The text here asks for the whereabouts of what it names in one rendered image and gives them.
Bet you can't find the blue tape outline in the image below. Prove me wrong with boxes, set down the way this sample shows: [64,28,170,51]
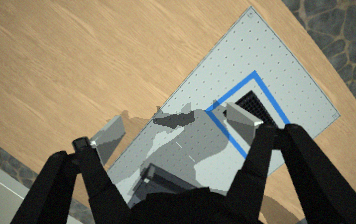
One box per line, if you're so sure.
[205,70,290,158]

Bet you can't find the black well plate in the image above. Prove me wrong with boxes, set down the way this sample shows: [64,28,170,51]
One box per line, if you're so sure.
[235,90,279,128]

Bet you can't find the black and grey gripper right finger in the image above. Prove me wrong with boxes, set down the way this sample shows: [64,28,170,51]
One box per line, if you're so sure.
[210,102,356,224]

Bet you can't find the pale grey perforated base plate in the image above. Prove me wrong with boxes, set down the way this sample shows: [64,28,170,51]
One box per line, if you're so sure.
[106,5,342,203]

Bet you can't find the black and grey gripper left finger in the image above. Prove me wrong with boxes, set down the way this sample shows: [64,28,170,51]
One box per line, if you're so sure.
[10,115,140,224]

